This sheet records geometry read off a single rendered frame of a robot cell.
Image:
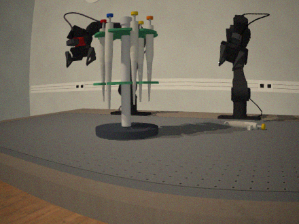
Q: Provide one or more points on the white pipette with blue button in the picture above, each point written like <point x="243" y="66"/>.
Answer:
<point x="108" y="57"/>

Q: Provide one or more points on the white pipette with yellow button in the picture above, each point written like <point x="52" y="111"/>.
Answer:
<point x="134" y="50"/>
<point x="140" y="61"/>

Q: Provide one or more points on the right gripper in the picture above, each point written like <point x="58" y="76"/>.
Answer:
<point x="83" y="49"/>

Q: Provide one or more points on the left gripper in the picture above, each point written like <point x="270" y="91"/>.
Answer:
<point x="233" y="53"/>

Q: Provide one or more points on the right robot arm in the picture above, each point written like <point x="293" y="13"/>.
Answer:
<point x="87" y="33"/>

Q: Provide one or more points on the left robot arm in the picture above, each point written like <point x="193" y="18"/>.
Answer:
<point x="240" y="92"/>

